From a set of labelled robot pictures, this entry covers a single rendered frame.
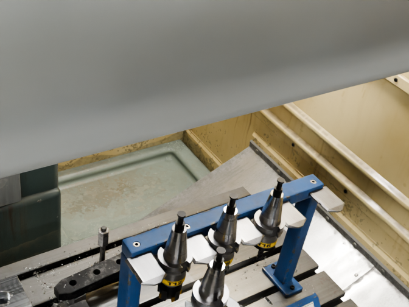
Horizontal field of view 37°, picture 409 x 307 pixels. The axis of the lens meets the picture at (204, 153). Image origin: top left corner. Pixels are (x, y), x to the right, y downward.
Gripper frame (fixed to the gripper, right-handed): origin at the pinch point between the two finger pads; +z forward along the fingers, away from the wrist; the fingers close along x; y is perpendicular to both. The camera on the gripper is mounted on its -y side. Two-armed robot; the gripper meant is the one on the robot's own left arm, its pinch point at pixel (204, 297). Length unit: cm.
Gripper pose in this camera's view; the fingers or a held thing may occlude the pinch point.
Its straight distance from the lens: 110.6
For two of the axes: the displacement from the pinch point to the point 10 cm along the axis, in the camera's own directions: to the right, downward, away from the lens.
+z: -5.4, -5.9, 6.1
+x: 8.3, -2.3, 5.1
